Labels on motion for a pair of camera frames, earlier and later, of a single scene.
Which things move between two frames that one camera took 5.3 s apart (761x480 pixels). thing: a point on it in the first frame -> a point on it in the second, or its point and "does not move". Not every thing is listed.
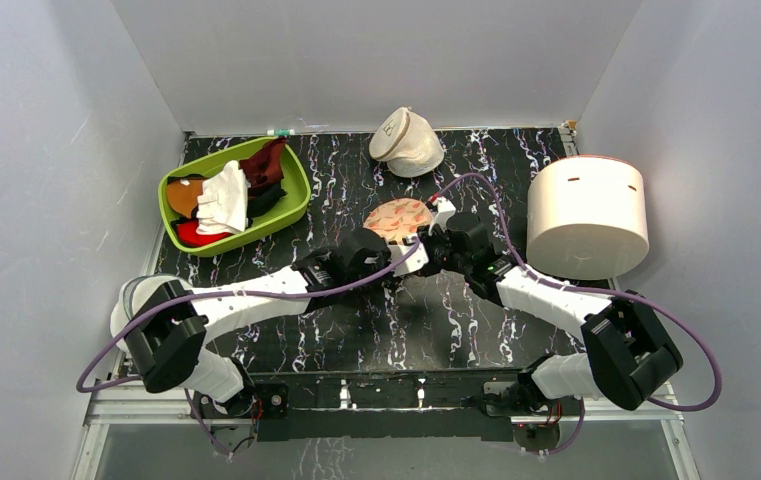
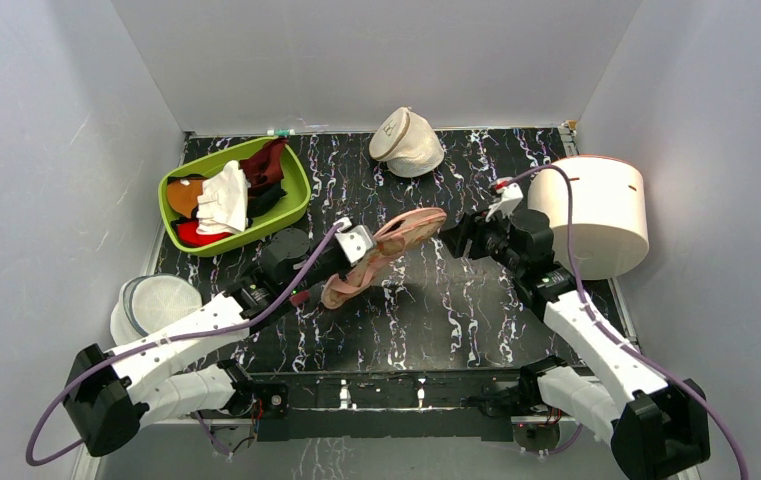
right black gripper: [433, 248] -> [462, 238]
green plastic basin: [285, 210] does not move
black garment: [263, 201] does not move
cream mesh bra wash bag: [408, 143] does not move
